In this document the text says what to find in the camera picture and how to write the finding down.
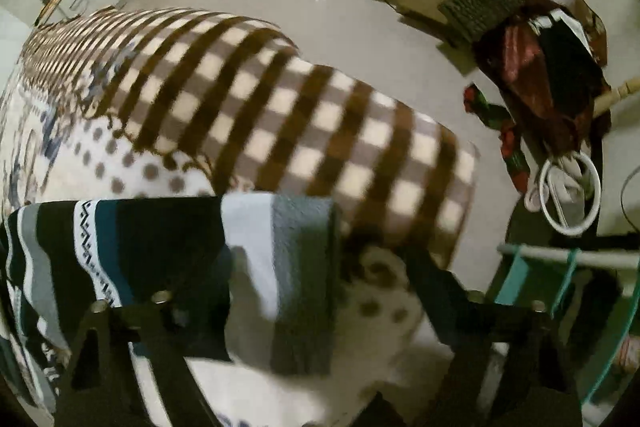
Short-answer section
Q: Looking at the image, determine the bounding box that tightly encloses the black white striped knit sweater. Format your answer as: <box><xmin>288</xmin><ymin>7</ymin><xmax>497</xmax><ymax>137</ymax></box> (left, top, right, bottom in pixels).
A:
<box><xmin>1</xmin><ymin>193</ymin><xmax>340</xmax><ymax>412</ymax></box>

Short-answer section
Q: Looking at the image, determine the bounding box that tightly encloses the pile of dark clothes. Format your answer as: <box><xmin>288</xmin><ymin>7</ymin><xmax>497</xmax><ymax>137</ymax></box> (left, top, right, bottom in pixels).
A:
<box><xmin>447</xmin><ymin>0</ymin><xmax>608</xmax><ymax>155</ymax></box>

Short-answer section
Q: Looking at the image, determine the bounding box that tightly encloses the teal white drying rack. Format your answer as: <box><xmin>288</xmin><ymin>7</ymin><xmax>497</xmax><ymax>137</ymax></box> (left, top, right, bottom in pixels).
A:
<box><xmin>489</xmin><ymin>243</ymin><xmax>639</xmax><ymax>409</ymax></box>

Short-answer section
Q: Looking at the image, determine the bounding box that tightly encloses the floral white bed sheet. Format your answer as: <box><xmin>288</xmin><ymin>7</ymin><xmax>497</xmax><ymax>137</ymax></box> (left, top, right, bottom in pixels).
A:
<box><xmin>0</xmin><ymin>70</ymin><xmax>452</xmax><ymax>427</ymax></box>

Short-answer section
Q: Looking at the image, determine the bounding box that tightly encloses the red green cloth strip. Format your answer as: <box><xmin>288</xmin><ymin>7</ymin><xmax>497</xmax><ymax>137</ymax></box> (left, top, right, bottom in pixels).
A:
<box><xmin>463</xmin><ymin>83</ymin><xmax>530</xmax><ymax>194</ymax></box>

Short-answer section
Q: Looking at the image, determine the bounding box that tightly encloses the brown white checkered blanket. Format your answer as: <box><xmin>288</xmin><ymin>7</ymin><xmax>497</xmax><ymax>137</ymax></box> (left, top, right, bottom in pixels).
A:
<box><xmin>21</xmin><ymin>9</ymin><xmax>477</xmax><ymax>267</ymax></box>

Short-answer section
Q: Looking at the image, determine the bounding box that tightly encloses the black woven basket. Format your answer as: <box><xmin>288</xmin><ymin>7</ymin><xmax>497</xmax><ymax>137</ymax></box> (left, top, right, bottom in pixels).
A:
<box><xmin>438</xmin><ymin>0</ymin><xmax>528</xmax><ymax>43</ymax></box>

